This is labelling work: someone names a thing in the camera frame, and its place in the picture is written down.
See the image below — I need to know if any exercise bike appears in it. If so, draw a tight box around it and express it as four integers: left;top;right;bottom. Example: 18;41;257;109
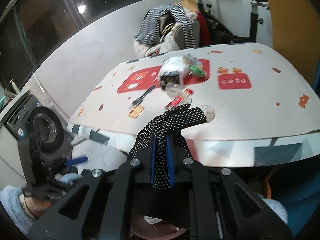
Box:
174;0;272;46

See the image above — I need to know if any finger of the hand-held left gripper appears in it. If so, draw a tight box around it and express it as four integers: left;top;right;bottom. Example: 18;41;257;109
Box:
50;156;90;171

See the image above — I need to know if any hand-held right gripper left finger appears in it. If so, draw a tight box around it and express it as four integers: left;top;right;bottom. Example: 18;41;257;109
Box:
27;135;157;240

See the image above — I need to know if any black dotted glove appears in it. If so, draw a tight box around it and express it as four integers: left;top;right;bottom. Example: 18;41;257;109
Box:
128;103;216;190

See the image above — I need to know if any cardboard piece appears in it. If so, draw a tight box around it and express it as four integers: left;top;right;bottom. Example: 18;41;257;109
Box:
175;0;200;13

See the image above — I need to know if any striped shirt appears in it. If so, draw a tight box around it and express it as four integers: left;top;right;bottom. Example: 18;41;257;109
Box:
136;4;198;48

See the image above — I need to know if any washing machine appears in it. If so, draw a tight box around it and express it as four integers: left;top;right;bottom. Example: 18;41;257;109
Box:
0;89;73;182

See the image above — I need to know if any brown round bin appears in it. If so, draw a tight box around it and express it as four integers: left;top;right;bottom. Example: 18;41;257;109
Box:
129;211;192;240

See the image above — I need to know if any black plastic fork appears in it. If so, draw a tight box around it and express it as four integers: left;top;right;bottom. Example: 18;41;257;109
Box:
131;86;156;106

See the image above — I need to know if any red cloth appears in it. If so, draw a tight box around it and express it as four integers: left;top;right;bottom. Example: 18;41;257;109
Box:
197;12;212;47

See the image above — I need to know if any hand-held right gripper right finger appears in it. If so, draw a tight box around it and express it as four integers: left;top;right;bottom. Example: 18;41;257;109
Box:
166;134;293;240

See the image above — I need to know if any crumpled white paper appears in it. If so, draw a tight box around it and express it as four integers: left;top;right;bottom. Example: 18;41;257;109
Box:
143;215;163;225

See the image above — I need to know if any person's left hand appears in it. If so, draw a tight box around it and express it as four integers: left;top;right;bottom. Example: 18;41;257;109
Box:
21;191;53;218

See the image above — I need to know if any dark window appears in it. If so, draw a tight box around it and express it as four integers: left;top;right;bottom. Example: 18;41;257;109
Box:
0;0;150;80

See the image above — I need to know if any yellow wooden panel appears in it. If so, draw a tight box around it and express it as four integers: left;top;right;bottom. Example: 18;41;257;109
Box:
262;0;320;87

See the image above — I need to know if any person's left forearm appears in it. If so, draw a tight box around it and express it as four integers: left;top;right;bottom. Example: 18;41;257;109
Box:
0;184;34;236

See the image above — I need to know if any grey chair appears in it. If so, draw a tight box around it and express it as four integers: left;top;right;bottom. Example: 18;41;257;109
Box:
160;12;203;50

